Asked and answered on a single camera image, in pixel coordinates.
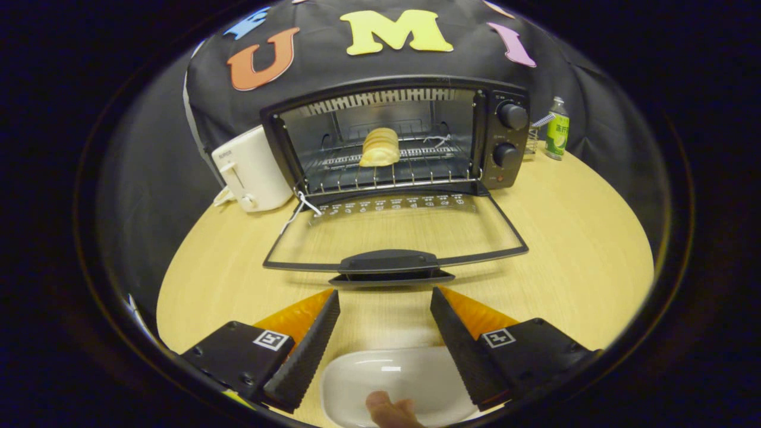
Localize white oval plate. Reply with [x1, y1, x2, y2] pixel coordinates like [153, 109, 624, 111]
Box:
[320, 347, 479, 428]

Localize black toaster oven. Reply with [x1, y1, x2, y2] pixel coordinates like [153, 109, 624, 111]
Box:
[260, 75, 531, 289]

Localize yellow sliced bread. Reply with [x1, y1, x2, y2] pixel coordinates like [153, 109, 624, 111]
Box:
[359, 127, 401, 168]

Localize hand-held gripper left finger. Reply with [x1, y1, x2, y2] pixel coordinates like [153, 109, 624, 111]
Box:
[180, 289, 341, 414]

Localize green label plastic bottle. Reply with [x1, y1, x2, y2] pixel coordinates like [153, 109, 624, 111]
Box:
[545, 96, 570, 161]

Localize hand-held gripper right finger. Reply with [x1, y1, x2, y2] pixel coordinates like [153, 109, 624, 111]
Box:
[430, 287, 601, 411]

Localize white pop-up toaster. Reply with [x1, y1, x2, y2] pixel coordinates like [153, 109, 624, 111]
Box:
[212, 125, 294, 213]

